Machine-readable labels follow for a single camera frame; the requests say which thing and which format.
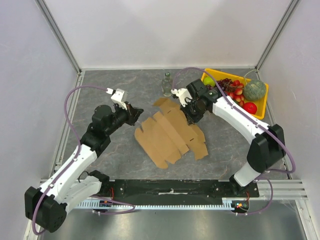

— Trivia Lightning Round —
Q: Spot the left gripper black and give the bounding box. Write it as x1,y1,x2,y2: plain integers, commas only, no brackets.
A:
105,101,144,136

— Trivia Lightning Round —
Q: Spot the brown cardboard box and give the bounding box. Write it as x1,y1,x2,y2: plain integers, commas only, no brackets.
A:
134,97,209,169

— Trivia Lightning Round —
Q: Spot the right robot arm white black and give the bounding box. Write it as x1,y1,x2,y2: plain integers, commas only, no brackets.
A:
171,79,286,197

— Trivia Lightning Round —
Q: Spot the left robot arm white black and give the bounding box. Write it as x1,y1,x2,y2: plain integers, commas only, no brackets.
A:
24,101,144,235

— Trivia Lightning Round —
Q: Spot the clear glass bottle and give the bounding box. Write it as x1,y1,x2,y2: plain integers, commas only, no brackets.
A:
161,72,173,97

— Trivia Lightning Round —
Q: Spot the green apple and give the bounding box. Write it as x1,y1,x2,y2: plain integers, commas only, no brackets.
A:
203,76,216,87

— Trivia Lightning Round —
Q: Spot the purple grape bunch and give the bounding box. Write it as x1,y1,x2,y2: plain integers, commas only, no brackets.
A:
205,78,234,93

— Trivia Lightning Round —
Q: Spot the red apple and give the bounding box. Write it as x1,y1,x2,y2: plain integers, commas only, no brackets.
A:
242,102,258,115

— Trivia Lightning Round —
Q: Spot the netted green melon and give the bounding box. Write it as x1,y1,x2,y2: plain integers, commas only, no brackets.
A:
243,80,267,102

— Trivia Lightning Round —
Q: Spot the yellow plastic tray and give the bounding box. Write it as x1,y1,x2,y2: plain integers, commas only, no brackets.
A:
201,68,269,120

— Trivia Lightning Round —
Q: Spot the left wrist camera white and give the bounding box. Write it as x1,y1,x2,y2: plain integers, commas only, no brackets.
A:
106,88,128,110

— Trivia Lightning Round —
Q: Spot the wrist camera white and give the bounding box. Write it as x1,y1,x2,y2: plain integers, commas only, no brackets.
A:
171,88,193,107
106,88,128,110

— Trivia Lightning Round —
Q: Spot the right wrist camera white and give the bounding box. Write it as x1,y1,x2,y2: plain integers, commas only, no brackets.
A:
171,88,193,107

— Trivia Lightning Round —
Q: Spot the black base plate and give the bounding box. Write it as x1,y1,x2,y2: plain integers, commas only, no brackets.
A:
98,179,260,205

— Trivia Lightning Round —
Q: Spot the white slotted cable duct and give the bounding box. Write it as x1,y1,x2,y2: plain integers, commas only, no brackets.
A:
75,198,249,211

